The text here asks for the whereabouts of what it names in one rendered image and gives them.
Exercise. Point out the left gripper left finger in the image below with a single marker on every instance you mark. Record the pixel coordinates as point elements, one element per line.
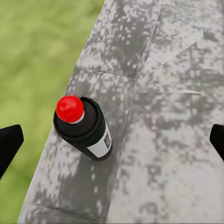
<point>11,139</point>

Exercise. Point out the pesticide atomizer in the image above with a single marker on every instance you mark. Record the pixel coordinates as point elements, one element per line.
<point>81,122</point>

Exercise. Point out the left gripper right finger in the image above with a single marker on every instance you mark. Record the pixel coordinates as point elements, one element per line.
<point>217,139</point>

